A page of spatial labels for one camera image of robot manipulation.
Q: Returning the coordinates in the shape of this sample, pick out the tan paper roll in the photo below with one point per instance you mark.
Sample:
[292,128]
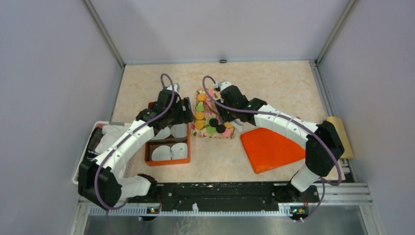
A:
[340,128]

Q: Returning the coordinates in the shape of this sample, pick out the orange cookie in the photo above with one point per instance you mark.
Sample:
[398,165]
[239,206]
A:
[228,125]
[199,124]
[201,97]

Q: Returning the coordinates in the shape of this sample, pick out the orange cookie mid left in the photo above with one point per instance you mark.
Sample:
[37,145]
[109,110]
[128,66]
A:
[200,115]

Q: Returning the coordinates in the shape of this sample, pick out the pink cookie bottom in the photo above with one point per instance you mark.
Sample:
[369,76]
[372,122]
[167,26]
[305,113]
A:
[227,133]

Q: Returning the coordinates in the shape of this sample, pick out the orange cookie lower left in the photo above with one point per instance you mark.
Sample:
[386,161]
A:
[199,124]

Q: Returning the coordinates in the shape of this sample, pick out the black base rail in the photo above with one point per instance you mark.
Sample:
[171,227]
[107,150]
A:
[226,196]

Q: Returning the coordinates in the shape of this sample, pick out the orange box lid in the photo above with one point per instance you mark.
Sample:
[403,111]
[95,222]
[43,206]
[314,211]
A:
[267,150]

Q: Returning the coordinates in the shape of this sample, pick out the floral tray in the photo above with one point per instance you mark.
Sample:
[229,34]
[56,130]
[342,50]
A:
[207,123]

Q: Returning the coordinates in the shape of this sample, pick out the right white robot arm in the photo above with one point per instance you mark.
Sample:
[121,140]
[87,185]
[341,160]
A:
[321,142]

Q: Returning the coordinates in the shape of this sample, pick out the black cookie lower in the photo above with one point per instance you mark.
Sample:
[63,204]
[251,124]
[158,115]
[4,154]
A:
[220,128]

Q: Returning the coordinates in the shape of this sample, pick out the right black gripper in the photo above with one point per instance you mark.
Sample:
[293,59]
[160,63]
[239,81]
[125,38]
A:
[227,118]

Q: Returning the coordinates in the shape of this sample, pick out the green cookie bottom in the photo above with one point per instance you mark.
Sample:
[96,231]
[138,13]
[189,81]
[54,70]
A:
[211,130]

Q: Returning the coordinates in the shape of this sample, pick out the white cloth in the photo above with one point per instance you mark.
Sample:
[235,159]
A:
[111,133]

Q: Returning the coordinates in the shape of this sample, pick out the orange cookie box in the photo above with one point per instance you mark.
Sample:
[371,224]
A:
[170,146]

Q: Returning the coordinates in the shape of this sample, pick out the orange cookie right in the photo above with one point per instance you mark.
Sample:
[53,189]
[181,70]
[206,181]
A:
[228,125]

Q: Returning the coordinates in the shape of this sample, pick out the orange cookie top left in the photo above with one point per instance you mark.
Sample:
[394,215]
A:
[201,97]

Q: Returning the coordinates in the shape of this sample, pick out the green cookie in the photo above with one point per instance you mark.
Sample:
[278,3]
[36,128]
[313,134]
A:
[211,130]
[200,107]

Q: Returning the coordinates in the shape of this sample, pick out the green cookie left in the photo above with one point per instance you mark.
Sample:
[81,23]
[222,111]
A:
[200,107]

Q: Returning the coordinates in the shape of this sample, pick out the metal tongs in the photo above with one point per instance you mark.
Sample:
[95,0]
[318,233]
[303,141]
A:
[237,125]

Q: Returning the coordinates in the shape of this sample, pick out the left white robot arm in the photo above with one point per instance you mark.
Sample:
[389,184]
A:
[98,178]

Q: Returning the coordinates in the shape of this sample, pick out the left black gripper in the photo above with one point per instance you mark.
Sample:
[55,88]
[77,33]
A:
[186,116]

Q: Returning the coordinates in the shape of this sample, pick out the white perforated basket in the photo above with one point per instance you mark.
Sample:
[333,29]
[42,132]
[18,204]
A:
[93,140]

